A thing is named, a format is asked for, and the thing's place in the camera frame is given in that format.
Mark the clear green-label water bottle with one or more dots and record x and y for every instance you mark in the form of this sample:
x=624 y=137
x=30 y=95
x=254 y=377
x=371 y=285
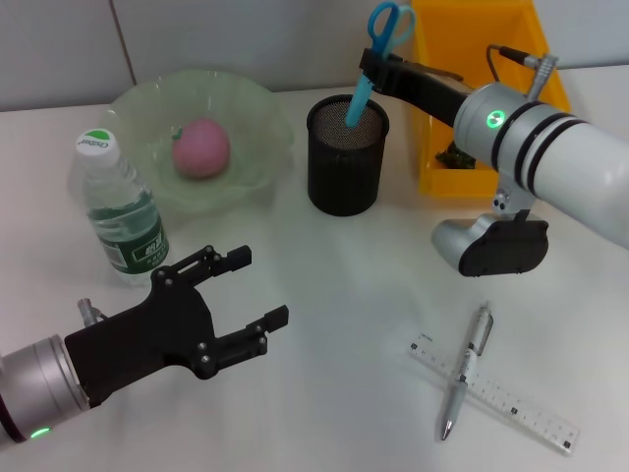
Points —
x=123 y=221

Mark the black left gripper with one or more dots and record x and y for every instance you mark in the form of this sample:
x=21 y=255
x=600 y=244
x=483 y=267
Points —
x=142 y=339

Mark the grey white ballpoint pen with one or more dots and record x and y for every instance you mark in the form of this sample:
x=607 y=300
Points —
x=453 y=408

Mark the blue scissors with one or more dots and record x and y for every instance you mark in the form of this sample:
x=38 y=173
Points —
x=361 y=98

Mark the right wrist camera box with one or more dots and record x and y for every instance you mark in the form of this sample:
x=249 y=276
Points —
x=491 y=246

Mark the yellow plastic bin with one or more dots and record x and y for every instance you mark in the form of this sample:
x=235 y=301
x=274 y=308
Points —
x=442 y=39

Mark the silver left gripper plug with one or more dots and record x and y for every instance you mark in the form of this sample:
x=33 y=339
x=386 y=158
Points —
x=88 y=310

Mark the green glass fruit plate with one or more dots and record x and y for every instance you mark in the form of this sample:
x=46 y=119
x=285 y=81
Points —
x=245 y=147

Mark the green plastic wrapper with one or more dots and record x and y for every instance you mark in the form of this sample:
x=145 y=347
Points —
x=452 y=157

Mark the clear plastic ruler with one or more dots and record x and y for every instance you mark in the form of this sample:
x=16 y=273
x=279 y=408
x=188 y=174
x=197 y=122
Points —
x=531 y=418

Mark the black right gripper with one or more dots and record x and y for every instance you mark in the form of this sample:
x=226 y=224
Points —
x=427 y=88

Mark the pink toy peach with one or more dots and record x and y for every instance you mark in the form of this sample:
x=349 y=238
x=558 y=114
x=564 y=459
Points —
x=201 y=150

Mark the black mesh pen holder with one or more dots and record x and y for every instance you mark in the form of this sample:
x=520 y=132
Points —
x=344 y=167

